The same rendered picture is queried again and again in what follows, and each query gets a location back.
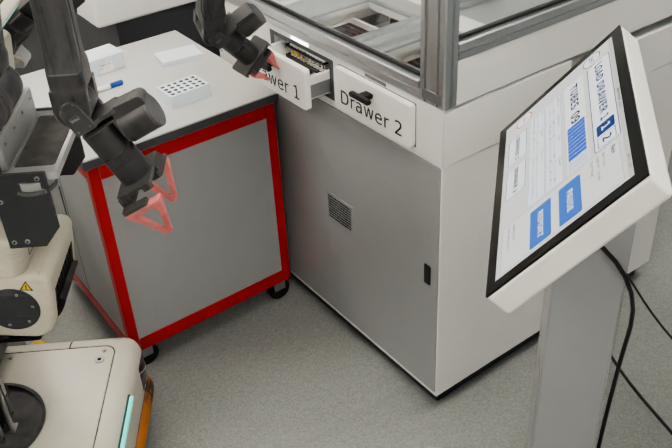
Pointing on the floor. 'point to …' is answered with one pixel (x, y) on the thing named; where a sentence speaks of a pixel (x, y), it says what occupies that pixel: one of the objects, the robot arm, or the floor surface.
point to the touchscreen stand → (577, 349)
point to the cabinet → (410, 240)
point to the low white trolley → (117, 235)
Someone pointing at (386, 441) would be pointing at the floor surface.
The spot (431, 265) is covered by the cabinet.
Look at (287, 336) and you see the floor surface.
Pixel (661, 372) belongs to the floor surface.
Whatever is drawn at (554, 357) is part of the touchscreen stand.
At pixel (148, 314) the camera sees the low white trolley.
